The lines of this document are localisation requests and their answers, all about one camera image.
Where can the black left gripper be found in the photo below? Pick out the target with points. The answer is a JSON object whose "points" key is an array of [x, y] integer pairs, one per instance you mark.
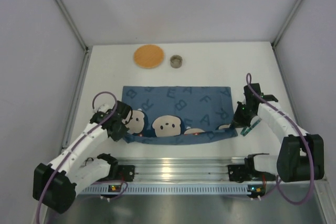
{"points": [[122, 128]]}

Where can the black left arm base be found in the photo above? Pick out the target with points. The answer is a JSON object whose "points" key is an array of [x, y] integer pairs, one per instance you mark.
{"points": [[123, 172]]}

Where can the silver fork green handle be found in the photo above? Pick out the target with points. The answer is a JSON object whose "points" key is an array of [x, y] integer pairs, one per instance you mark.
{"points": [[246, 130]]}

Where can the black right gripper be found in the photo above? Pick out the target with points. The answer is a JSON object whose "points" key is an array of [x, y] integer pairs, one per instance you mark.
{"points": [[238, 118]]}

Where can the silver spoon green handle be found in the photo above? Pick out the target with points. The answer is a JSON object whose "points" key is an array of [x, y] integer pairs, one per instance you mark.
{"points": [[255, 123]]}

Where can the blue bear print placemat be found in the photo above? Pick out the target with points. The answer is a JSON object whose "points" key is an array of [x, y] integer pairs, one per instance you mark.
{"points": [[178, 115]]}

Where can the small grey metal cup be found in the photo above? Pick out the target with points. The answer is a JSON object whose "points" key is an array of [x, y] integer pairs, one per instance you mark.
{"points": [[176, 61]]}

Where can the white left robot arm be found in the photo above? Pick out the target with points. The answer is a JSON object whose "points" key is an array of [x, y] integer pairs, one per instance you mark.
{"points": [[58, 183]]}

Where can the perforated grey cable duct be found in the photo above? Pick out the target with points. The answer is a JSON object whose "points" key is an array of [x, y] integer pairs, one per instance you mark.
{"points": [[173, 189]]}

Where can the aluminium mounting rail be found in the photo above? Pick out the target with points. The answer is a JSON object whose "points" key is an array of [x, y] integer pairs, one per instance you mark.
{"points": [[180, 170]]}

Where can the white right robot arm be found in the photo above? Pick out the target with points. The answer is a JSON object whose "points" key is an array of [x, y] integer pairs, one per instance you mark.
{"points": [[301, 154]]}

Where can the round woven bamboo plate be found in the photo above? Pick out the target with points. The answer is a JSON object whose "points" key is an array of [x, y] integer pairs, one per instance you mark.
{"points": [[148, 56]]}

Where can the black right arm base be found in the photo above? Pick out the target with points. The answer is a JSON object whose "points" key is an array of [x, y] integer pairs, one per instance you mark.
{"points": [[240, 173]]}

